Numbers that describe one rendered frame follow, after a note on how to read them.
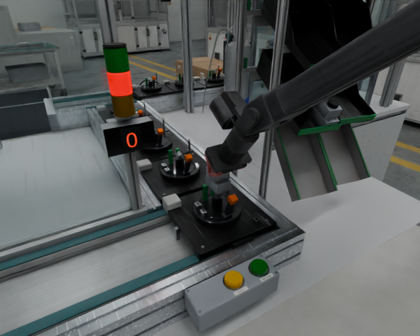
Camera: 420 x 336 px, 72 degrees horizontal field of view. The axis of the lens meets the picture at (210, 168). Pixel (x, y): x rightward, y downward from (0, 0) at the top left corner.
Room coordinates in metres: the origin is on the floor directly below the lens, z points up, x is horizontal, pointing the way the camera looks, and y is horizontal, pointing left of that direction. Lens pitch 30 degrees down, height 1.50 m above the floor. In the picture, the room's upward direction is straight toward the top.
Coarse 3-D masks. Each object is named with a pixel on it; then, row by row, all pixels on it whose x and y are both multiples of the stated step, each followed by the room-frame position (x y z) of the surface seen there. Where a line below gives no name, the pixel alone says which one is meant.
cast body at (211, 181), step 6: (210, 180) 0.65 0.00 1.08; (216, 180) 0.64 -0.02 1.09; (222, 180) 0.65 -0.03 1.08; (228, 180) 0.65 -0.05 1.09; (210, 186) 0.65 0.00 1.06; (216, 186) 0.63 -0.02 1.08; (222, 186) 0.63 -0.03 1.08; (228, 186) 0.64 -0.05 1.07; (216, 192) 0.63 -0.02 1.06; (222, 192) 0.63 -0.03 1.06
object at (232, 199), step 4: (228, 196) 0.61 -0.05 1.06; (232, 196) 0.59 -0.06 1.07; (236, 196) 0.60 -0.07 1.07; (228, 200) 0.59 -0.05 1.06; (232, 200) 0.58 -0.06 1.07; (236, 200) 0.59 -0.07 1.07; (228, 204) 0.60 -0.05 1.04; (232, 204) 0.58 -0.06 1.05; (228, 208) 0.60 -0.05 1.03; (232, 208) 0.60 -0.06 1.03; (224, 212) 0.61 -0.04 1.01; (228, 212) 0.60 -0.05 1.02
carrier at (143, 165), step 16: (144, 160) 0.93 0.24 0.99; (160, 160) 0.97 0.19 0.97; (176, 160) 0.87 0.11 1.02; (192, 160) 0.93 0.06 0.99; (144, 176) 0.85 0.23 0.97; (160, 176) 0.85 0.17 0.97; (176, 176) 0.82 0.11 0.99; (192, 176) 0.83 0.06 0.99; (160, 192) 0.76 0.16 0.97; (176, 192) 0.76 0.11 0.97; (192, 192) 0.77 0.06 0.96
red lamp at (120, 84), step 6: (126, 72) 0.66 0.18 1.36; (108, 78) 0.65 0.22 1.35; (114, 78) 0.64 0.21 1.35; (120, 78) 0.65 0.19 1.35; (126, 78) 0.65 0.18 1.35; (114, 84) 0.64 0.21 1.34; (120, 84) 0.64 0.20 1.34; (126, 84) 0.65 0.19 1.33; (114, 90) 0.65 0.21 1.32; (120, 90) 0.64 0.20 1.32; (126, 90) 0.65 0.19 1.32; (132, 90) 0.67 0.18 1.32
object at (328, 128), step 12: (264, 60) 0.90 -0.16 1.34; (288, 60) 0.96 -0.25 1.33; (264, 72) 0.89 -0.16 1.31; (288, 72) 0.95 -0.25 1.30; (300, 72) 0.93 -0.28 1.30; (300, 120) 0.76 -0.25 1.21; (312, 120) 0.76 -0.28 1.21; (300, 132) 0.69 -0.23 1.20; (312, 132) 0.71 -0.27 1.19; (324, 132) 0.73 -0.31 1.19
